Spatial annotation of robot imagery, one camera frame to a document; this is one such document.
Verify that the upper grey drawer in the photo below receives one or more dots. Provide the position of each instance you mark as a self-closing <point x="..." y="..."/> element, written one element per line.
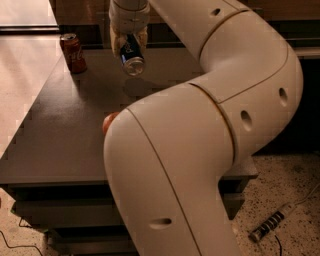
<point x="68" y="213"/>

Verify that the blue pepsi can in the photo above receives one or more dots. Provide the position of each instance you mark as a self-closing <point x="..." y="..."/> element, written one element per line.
<point x="132" y="60"/>

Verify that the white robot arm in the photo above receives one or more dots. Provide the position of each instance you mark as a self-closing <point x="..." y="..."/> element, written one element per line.
<point x="165" y="154"/>

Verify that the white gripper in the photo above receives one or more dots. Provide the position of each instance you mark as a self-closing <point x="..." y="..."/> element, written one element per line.
<point x="129" y="19"/>

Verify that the lower grey drawer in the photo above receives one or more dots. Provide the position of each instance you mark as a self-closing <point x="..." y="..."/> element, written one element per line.
<point x="103" y="245"/>

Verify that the red apple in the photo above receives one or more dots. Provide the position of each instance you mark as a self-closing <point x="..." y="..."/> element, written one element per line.
<point x="108" y="120"/>

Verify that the red coca-cola can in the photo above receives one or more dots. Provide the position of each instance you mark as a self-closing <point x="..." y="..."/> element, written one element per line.
<point x="73" y="53"/>

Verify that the grey drawer cabinet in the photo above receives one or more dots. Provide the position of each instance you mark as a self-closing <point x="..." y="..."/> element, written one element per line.
<point x="60" y="153"/>

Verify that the grey drawer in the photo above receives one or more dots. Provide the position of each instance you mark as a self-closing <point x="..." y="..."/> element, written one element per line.
<point x="103" y="245"/>
<point x="68" y="213"/>

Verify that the white power strip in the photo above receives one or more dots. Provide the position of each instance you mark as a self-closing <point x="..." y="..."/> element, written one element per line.
<point x="272" y="222"/>

